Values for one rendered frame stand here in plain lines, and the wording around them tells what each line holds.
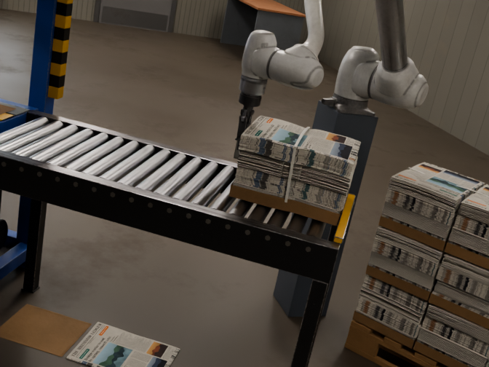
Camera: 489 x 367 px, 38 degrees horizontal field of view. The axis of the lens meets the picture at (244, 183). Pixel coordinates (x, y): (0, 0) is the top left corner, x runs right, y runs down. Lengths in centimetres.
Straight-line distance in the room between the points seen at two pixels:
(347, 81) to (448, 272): 89
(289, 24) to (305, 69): 719
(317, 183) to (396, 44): 75
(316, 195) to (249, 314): 114
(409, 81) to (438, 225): 58
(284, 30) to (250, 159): 715
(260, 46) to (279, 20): 703
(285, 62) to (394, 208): 95
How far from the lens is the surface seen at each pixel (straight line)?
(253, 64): 232
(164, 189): 234
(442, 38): 826
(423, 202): 290
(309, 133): 245
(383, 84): 292
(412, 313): 306
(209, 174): 257
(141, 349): 293
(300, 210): 232
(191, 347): 300
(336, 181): 227
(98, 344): 293
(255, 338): 314
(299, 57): 226
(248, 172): 232
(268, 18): 929
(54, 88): 309
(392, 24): 273
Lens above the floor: 165
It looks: 20 degrees down
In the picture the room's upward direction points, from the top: 12 degrees clockwise
